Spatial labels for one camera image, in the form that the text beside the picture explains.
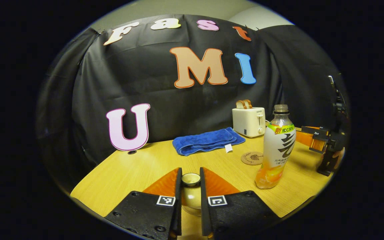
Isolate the clear water bottle white label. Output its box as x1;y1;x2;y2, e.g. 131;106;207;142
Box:
255;104;296;189

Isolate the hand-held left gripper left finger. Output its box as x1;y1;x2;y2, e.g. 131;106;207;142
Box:
105;167;183;240

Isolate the black backdrop cloth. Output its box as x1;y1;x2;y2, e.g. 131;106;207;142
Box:
35;14;349;190

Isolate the cream teacup lid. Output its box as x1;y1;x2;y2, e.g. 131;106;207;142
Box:
181;173;202;209

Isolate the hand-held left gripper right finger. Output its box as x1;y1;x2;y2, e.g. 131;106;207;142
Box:
199;167;279;238

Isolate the blue folded towel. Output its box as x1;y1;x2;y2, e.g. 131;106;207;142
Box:
172;127;246;156

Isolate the cream ceramic teacup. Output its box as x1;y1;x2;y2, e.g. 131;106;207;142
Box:
182;206;202;217

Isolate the white toaster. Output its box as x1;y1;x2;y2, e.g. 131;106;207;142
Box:
232;107;266;138

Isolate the round brown coaster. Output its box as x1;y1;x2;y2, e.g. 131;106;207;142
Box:
241;151;264;166

